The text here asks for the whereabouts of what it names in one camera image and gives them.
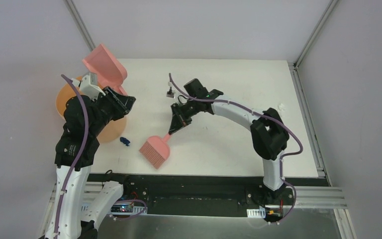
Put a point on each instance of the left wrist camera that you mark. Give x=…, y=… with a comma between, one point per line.
x=89, y=86

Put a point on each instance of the pink hand brush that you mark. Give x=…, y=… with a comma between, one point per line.
x=156, y=150

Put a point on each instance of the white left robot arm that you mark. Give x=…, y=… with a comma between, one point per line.
x=75, y=152

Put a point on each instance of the small white paper scrap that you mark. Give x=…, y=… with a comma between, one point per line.
x=281, y=107

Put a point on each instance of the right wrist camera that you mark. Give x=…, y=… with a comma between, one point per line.
x=170, y=93

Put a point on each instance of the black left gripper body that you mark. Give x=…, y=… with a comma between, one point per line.
x=119, y=102

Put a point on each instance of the dark blue paper scrap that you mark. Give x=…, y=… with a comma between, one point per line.
x=125, y=141

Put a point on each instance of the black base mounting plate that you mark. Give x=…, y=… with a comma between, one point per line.
x=207, y=196

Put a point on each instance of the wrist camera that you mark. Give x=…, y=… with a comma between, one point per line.
x=89, y=86
x=170, y=93

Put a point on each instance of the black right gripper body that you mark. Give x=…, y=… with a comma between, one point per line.
x=195, y=108

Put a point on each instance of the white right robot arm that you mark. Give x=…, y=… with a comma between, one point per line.
x=269, y=138

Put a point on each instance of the pink plastic dustpan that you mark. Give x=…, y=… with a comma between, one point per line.
x=110, y=72

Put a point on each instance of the orange plastic bucket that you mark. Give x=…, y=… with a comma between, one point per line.
x=111, y=132

